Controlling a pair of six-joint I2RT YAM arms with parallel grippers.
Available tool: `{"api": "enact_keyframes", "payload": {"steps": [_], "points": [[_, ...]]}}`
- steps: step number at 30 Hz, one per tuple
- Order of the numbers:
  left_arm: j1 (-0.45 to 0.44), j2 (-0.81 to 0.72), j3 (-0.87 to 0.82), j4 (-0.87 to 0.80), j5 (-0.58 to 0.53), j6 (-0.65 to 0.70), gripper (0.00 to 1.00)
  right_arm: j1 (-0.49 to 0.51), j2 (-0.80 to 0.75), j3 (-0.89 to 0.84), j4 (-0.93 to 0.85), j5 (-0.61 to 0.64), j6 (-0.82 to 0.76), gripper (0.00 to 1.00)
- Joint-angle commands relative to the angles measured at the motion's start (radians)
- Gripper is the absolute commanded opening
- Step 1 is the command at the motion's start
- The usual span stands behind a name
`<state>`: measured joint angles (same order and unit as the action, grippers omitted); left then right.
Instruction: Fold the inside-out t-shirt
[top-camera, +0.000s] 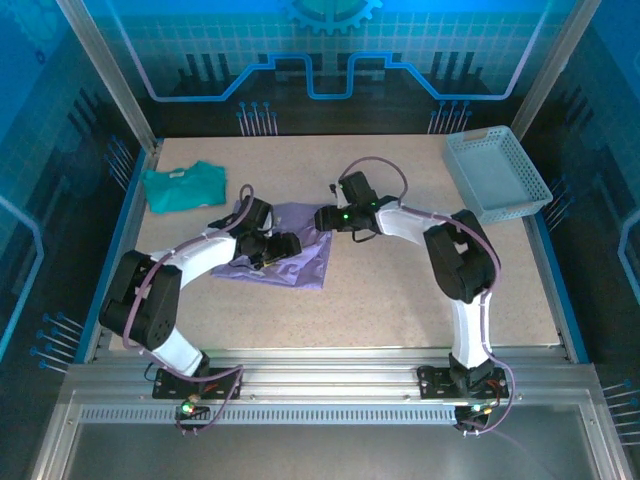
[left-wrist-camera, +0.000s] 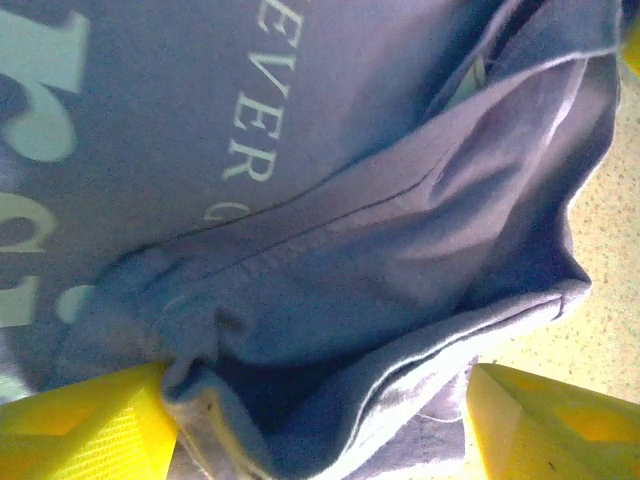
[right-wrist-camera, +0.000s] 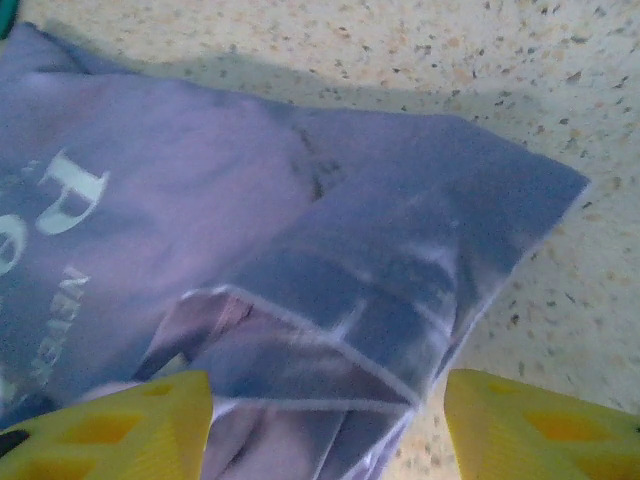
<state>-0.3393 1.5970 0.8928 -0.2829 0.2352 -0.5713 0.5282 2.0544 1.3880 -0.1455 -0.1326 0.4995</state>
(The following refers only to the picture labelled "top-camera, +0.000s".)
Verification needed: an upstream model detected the purple t-shirt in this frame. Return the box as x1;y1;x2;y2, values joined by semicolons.
209;199;334;291

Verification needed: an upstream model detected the teal folded t-shirt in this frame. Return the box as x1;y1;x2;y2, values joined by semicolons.
139;159;229;215

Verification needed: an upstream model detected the blue table edge strip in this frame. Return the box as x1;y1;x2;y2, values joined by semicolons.
524;204;591;364
74;144;151;364

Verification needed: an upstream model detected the blue-grey perforated plastic basket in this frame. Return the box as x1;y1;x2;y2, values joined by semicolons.
441;124;554;225

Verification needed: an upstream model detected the grey metal panel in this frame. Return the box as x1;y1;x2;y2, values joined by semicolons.
64;424;601;480

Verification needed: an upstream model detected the aluminium mounting rail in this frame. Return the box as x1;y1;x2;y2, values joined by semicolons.
64;346;596;401

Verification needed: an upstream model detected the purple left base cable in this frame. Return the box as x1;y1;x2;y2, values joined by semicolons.
172;357;245;437

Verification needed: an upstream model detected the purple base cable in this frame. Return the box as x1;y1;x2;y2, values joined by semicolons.
172;357;245;437
457;369;524;439

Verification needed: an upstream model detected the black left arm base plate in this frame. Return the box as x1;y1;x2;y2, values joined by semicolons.
152;366;244;401

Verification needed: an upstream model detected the grey slotted cable duct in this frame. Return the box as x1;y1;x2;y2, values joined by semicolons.
79;405;459;426

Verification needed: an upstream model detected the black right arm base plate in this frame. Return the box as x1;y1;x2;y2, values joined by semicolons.
417;364;511;401

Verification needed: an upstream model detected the aluminium frame post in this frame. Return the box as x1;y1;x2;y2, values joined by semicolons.
54;0;164;154
509;0;601;142

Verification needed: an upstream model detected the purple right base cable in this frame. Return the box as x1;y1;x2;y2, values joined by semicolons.
457;369;524;439

